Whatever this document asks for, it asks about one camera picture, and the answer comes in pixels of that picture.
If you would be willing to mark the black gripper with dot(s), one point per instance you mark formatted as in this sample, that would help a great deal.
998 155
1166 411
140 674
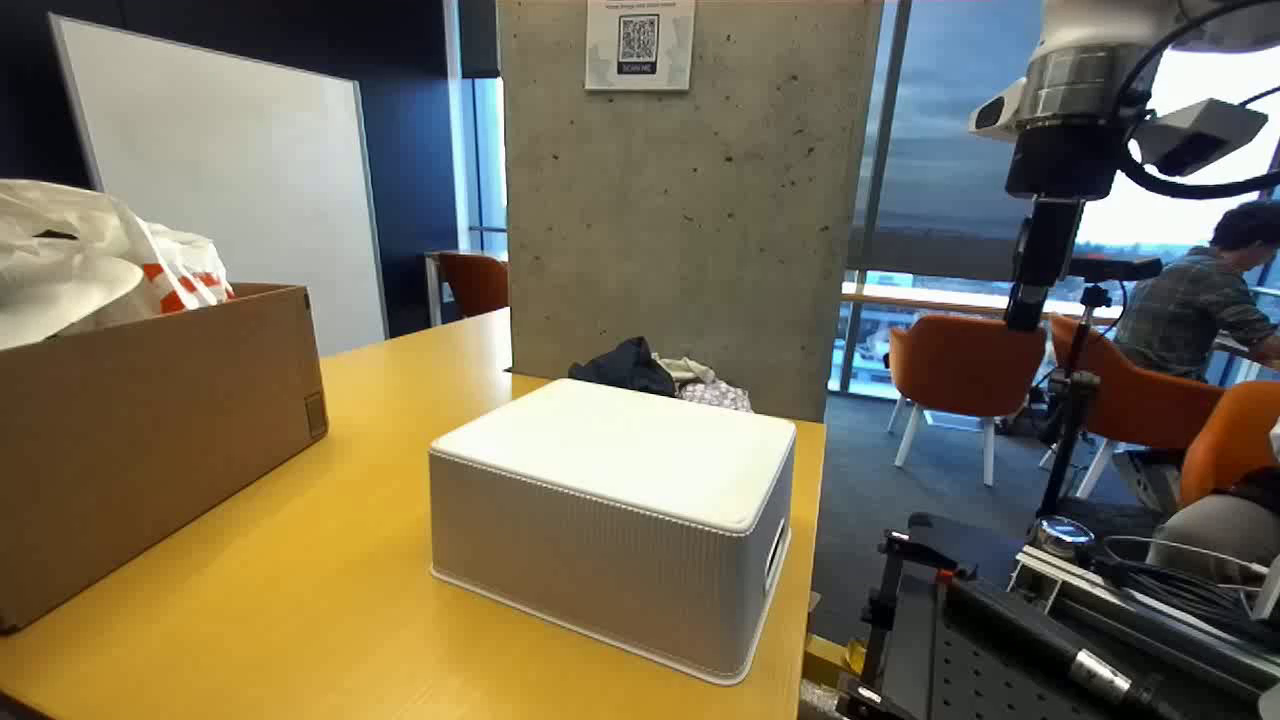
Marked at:
1067 162

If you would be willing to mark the beige terry cloth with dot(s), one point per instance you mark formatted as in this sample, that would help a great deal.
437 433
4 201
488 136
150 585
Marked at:
686 371

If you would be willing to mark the dark navy cloth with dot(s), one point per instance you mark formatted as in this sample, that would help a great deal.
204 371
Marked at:
627 367

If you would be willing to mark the white plastic basket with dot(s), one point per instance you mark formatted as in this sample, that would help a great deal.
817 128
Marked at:
612 520

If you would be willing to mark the orange chair with white legs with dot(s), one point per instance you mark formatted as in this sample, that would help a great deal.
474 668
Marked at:
1135 393
964 362

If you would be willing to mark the seated person in grey shirt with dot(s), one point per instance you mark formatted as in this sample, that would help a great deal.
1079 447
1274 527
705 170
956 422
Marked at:
1193 306

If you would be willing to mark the grey padded chair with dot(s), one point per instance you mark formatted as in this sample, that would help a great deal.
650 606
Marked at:
1221 532

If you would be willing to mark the black metal clamp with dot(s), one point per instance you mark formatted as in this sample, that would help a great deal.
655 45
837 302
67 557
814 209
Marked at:
912 564

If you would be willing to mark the concrete pillar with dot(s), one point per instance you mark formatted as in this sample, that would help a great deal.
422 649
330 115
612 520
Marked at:
692 224

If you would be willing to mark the black perforated breadboard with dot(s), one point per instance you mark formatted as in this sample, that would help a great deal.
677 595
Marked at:
987 666

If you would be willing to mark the white QR code sign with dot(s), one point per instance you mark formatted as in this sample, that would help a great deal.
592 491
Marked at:
641 42

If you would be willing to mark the white whiteboard panel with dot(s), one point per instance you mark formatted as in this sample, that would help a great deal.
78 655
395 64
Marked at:
224 175

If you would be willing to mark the brown cardboard box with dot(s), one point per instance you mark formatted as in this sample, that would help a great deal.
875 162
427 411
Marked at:
147 441

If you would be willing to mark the white orange plastic bag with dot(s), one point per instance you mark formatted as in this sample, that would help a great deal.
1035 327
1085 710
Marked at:
80 262

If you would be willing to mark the black camera tripod stand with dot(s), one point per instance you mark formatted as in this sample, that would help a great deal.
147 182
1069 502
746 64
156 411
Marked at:
1074 401

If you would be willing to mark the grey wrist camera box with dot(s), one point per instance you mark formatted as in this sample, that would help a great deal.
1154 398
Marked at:
1201 133

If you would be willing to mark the aluminium extrusion rail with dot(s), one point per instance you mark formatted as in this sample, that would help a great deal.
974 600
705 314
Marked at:
1162 606

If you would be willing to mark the orange chair with grey frame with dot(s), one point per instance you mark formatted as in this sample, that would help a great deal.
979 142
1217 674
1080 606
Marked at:
470 282

